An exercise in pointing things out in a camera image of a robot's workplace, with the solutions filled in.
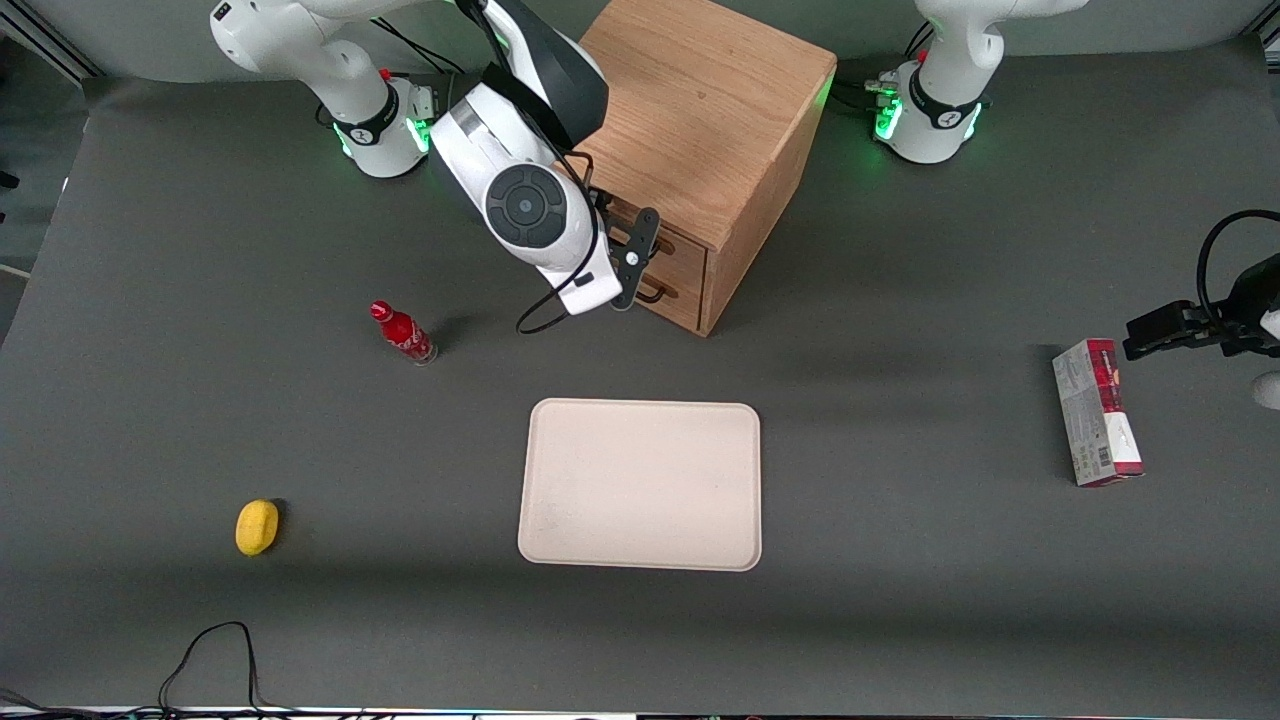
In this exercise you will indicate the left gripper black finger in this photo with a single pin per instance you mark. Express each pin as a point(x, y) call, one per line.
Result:
point(1165, 330)

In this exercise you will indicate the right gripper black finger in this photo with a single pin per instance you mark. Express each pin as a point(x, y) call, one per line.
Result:
point(645, 235)
point(628, 285)

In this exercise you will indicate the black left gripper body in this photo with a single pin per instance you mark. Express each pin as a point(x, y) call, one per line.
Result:
point(1243, 309)

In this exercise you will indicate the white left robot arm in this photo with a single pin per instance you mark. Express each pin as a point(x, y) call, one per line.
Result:
point(945, 90)

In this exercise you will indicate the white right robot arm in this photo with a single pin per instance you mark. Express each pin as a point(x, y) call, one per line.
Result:
point(520, 150)

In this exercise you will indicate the wooden drawer cabinet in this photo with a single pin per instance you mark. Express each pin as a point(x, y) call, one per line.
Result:
point(720, 100)

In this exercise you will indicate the red and grey carton box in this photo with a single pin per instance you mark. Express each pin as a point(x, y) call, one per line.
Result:
point(1095, 415)

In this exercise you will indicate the beige rectangular tray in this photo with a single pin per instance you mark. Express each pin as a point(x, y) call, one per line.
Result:
point(640, 485)

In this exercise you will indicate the small red bottle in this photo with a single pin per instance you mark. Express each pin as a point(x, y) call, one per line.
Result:
point(405, 335)

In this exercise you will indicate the yellow lemon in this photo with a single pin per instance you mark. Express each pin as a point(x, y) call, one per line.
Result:
point(256, 527)

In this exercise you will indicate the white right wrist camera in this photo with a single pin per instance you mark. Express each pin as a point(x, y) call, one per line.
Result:
point(600, 290)

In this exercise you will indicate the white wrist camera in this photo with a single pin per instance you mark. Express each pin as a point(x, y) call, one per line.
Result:
point(1270, 390)
point(600, 290)

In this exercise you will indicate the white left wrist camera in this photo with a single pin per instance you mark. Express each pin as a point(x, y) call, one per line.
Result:
point(1270, 390)

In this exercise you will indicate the grey aluminium frame rail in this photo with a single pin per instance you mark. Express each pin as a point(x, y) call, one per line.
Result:
point(50, 40)

